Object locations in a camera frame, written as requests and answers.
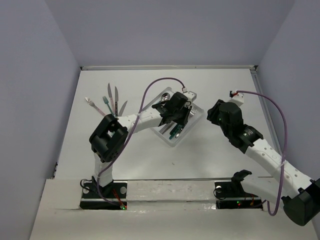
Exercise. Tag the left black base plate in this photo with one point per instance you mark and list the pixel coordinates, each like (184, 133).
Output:
(111, 197)

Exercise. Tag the teal plastic fork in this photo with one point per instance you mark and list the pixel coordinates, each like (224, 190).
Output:
(105, 100)

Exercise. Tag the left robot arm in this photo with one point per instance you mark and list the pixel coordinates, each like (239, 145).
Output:
(109, 138)

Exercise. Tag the pink handled silver fork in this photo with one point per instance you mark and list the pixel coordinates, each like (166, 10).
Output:
(93, 105)

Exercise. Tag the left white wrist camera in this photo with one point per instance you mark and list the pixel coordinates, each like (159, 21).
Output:
(192, 96)

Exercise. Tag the pink handled knife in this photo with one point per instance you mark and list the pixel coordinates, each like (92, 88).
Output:
(109, 91)
(116, 100)

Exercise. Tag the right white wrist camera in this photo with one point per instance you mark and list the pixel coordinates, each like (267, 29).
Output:
(236, 98)

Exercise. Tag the pink handled knife left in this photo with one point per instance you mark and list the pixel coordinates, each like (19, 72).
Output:
(109, 91)

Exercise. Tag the teal handled silver spoon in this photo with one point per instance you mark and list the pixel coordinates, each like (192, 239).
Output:
(165, 97)

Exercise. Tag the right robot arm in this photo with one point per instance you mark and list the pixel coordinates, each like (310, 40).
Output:
(300, 194)

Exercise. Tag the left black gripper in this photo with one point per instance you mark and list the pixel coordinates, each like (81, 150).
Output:
(186, 109)

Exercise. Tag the black handled silver fork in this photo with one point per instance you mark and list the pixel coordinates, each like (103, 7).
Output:
(191, 114)

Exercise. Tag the pink handled knife right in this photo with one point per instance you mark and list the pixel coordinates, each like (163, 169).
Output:
(116, 100)

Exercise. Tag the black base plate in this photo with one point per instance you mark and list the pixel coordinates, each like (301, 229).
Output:
(231, 195)
(111, 197)

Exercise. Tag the white divided cutlery tray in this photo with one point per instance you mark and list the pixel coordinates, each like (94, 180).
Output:
(191, 122)

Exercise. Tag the teal handled silver fork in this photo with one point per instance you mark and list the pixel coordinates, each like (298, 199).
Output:
(176, 130)

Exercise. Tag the teal handled knife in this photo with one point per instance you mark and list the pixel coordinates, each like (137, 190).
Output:
(121, 111)

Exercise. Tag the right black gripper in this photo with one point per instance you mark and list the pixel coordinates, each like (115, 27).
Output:
(213, 112)

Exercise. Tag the all silver fork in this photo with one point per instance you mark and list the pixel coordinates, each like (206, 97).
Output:
(166, 129)

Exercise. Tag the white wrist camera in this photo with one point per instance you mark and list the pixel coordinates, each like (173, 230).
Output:
(236, 98)
(192, 96)

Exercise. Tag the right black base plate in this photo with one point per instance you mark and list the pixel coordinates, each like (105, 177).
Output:
(231, 195)

